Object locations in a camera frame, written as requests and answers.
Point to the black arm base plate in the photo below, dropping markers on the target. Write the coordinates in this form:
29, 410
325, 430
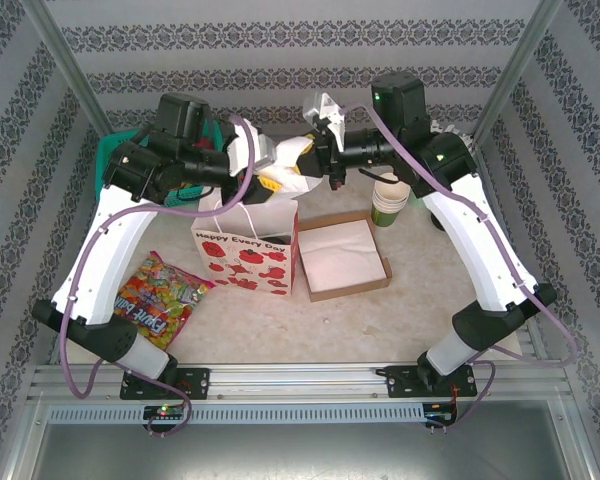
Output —
195, 382
402, 382

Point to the white paper-wrapped straws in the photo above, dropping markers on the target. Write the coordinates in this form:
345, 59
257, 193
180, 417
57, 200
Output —
452, 130

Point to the stacked green paper cups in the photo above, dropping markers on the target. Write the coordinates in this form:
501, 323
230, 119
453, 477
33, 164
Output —
382, 217

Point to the white red-printed paper gift bag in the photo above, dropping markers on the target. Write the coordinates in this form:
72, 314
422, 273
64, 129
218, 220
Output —
245, 270

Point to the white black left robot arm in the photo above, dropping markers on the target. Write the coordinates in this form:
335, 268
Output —
105, 260

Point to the single white napkin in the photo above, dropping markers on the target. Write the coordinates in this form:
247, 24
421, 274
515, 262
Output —
290, 160

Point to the colourful fruit candy bag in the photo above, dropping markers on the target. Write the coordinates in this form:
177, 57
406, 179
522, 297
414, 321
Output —
165, 300

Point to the black plastic cup lid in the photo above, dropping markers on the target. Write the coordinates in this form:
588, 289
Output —
437, 221
280, 236

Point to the aluminium frame post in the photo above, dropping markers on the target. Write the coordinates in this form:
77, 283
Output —
519, 65
67, 65

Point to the aluminium mounting rail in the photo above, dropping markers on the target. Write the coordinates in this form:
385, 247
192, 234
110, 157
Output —
295, 380

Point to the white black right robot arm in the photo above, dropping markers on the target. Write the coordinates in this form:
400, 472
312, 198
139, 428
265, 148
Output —
480, 250

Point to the brown cardboard napkin box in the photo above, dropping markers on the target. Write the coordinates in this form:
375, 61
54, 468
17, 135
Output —
350, 292

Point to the teal plastic basket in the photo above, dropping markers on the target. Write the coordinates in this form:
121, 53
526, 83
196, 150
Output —
185, 199

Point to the small circuit board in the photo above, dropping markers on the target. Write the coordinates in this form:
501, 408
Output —
437, 417
162, 411

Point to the white napkin stack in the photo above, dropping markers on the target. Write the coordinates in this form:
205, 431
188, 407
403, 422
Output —
340, 255

